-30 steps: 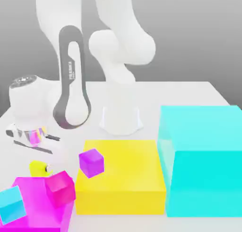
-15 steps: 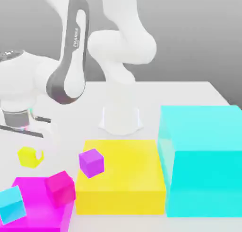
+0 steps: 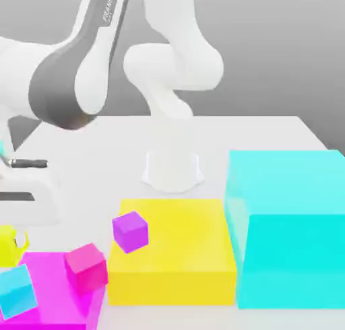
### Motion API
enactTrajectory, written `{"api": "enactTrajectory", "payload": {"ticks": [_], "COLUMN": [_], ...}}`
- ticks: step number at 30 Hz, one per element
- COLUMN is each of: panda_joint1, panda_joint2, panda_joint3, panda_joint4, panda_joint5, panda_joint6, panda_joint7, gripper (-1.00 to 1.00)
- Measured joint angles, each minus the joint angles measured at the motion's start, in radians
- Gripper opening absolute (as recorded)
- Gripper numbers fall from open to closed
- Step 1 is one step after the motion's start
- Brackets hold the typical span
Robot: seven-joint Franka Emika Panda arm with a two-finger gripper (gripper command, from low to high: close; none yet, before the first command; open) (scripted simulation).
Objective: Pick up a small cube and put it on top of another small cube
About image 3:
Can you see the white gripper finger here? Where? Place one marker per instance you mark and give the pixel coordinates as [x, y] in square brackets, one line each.
[20, 239]

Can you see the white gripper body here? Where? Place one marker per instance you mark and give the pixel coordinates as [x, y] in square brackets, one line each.
[43, 211]

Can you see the small yellow-green cube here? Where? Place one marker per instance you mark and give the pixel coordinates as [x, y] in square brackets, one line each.
[6, 243]

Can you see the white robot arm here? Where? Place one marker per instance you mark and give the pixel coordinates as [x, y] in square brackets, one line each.
[172, 66]

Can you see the small light blue cube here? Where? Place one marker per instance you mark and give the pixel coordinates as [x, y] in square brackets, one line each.
[16, 292]

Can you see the small pink cube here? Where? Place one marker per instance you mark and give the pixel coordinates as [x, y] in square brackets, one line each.
[86, 268]

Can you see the small purple cube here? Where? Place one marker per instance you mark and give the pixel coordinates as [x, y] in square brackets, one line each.
[130, 231]

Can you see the large magenta box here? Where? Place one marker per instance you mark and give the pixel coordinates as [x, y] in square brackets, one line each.
[54, 305]

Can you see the large yellow box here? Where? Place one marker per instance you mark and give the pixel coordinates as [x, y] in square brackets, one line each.
[175, 254]

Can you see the large cyan box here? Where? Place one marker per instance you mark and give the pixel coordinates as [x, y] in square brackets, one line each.
[291, 227]

